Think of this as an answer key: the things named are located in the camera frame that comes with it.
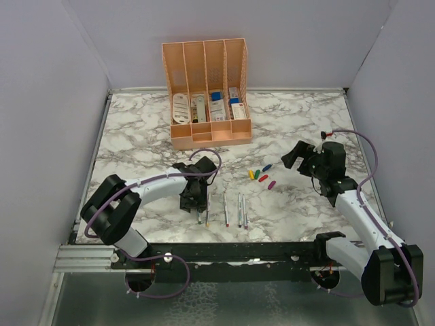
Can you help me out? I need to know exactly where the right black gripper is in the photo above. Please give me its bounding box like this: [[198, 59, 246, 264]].
[[282, 140, 328, 180]]

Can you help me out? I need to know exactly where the yellow whiteboard marker pen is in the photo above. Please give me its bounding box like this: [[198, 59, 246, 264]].
[[205, 193, 211, 227]]

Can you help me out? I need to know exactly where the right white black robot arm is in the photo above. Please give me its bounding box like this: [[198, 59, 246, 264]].
[[281, 141, 423, 306]]

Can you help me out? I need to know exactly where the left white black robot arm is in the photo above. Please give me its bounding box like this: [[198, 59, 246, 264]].
[[80, 156, 220, 268]]

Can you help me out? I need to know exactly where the red whiteboard marker pen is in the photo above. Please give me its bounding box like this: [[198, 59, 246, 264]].
[[223, 192, 229, 227]]

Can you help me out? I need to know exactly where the blue pen cap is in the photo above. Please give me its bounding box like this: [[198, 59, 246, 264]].
[[262, 164, 272, 172]]

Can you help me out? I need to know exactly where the blue whiteboard marker pen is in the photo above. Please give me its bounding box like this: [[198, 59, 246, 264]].
[[237, 193, 243, 228]]

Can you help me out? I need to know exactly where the purple whiteboard marker pen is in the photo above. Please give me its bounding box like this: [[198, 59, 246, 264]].
[[242, 194, 248, 230]]

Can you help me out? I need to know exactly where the white red box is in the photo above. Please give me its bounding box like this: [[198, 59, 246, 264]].
[[228, 87, 247, 120]]

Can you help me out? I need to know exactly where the grey stapler tool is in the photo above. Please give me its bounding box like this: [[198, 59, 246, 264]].
[[196, 95, 207, 123]]

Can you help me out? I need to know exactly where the white oval package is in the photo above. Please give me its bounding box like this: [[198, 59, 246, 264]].
[[172, 93, 190, 124]]

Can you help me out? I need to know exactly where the white blue box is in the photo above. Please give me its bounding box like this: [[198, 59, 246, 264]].
[[209, 90, 227, 122]]

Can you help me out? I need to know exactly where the peach desk organizer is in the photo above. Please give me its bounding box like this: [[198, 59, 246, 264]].
[[162, 38, 252, 150]]

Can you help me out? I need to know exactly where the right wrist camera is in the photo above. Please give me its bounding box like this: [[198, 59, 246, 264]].
[[313, 138, 331, 153]]

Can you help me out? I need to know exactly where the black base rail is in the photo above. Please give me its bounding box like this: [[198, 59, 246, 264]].
[[111, 232, 344, 283]]

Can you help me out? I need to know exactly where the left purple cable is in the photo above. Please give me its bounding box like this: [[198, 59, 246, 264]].
[[84, 148, 223, 300]]

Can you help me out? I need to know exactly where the aluminium frame rail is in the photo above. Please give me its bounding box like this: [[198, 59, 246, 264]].
[[54, 244, 115, 273]]

